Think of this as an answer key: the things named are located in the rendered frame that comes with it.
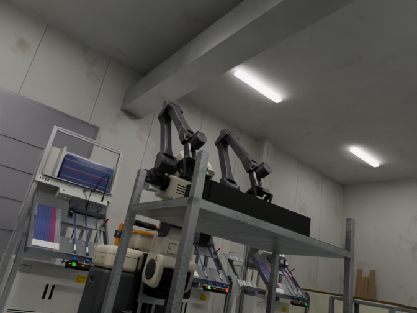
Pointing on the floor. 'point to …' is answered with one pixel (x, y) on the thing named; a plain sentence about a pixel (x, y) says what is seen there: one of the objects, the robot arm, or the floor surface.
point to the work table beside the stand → (367, 305)
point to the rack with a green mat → (212, 225)
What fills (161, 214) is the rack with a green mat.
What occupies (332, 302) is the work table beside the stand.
